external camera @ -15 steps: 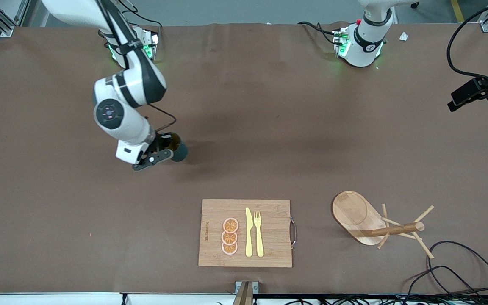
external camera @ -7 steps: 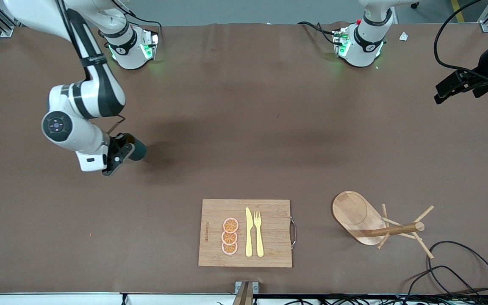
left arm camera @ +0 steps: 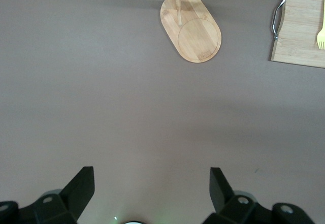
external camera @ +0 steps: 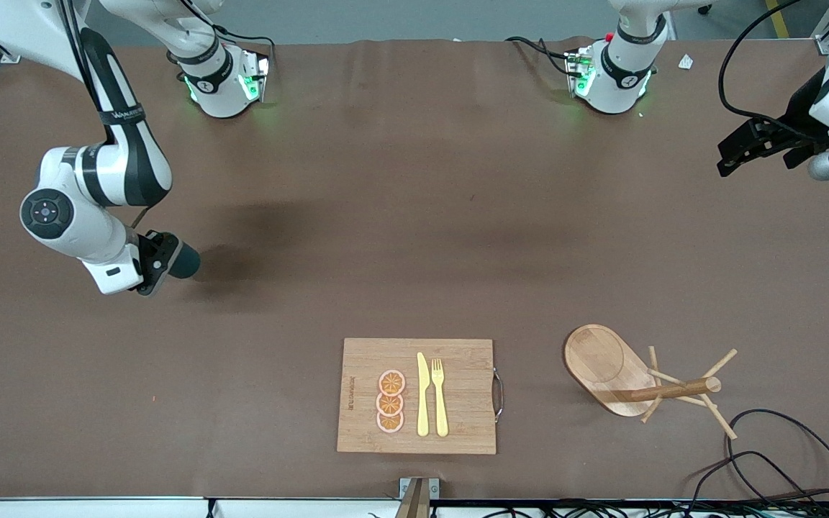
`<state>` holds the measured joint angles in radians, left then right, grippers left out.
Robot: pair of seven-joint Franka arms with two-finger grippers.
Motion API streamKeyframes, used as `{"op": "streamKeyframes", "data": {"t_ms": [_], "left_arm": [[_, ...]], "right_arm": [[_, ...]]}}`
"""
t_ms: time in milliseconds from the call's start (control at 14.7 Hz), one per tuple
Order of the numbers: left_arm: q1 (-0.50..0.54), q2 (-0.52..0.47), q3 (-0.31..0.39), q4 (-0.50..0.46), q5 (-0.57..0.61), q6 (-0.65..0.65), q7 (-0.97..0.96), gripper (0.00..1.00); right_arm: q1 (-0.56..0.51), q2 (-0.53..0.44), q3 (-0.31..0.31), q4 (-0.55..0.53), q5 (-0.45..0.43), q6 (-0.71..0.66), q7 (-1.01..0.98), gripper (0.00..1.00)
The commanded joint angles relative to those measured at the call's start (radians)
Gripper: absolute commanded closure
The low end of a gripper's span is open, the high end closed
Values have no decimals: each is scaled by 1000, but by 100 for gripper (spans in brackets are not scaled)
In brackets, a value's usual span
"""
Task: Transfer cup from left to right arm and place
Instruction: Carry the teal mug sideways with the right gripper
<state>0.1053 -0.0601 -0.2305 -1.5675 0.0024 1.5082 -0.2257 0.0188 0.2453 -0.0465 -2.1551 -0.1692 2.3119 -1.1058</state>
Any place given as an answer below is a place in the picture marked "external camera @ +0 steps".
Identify dark green ribbed cup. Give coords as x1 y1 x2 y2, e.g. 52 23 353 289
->
167 241 201 281

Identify brown table cover sheet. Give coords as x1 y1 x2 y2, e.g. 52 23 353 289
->
0 36 829 501

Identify wooden mug tree stand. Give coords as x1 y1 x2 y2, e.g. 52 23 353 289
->
563 324 739 441

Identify yellow plastic knife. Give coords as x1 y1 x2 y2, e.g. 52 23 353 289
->
416 352 431 437

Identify yellow plastic fork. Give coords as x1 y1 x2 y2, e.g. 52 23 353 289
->
431 358 450 438

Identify wooden cutting board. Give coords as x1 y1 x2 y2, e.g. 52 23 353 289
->
336 338 505 455

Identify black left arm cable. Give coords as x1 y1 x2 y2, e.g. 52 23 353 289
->
718 0 818 124

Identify black base cable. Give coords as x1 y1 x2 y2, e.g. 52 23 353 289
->
507 36 575 76
173 0 276 73

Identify white table edge rail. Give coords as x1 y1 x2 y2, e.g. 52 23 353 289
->
0 495 829 518

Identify black cable large loop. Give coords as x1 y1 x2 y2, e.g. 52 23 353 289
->
728 409 829 504

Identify black cable small loop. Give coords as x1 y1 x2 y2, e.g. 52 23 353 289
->
688 451 829 504

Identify grey metal bracket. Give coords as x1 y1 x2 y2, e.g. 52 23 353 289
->
399 477 440 518

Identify black cable bundle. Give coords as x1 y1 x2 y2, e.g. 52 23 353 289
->
450 499 829 518

